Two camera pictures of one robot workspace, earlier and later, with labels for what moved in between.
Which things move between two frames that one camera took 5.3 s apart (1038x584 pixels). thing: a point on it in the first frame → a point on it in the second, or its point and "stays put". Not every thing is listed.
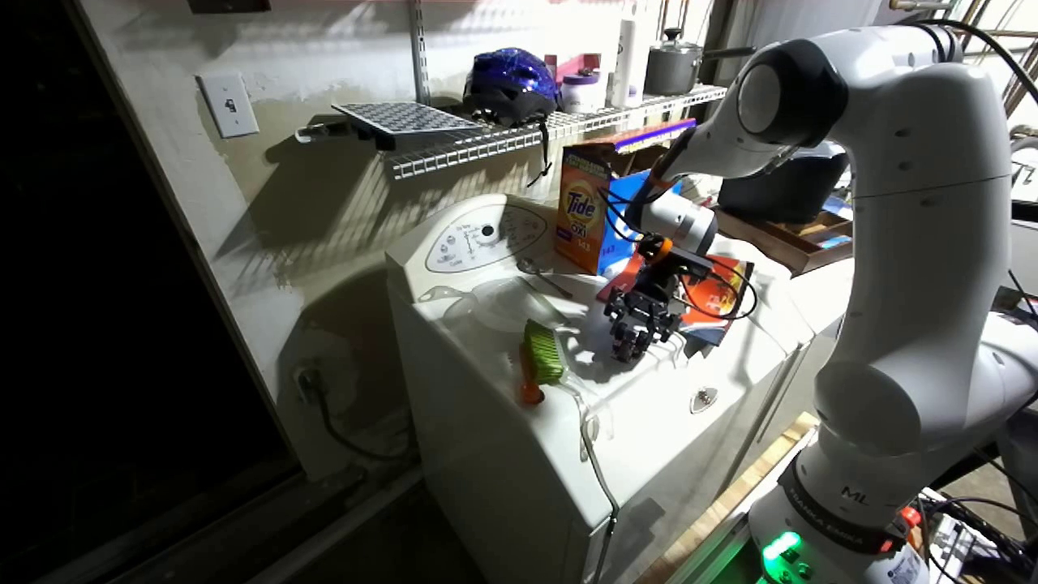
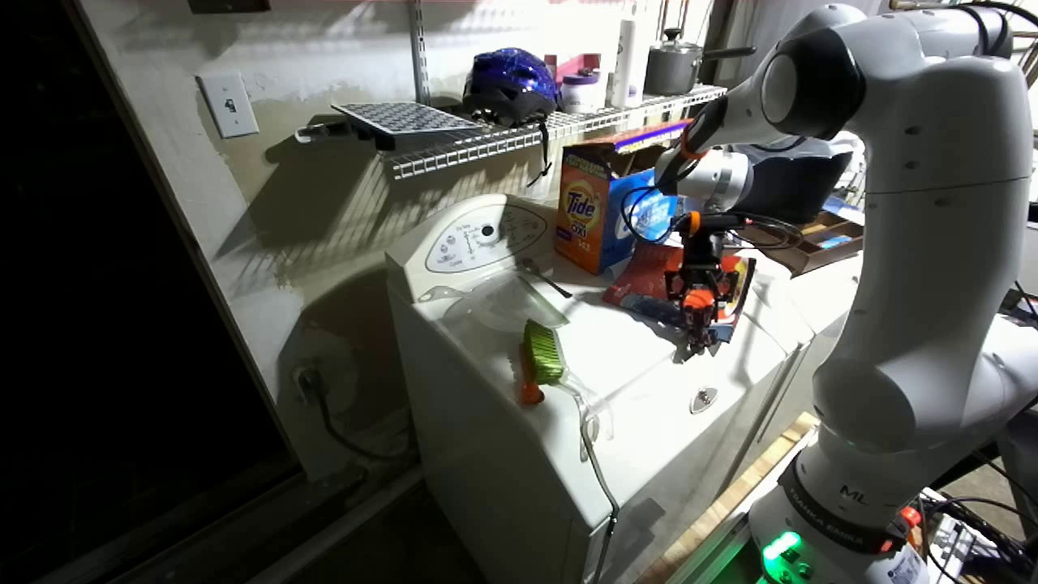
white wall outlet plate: x=228 y=101 stays put
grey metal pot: x=669 y=67 stays put
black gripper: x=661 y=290 → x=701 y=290
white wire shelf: x=467 y=148 stays put
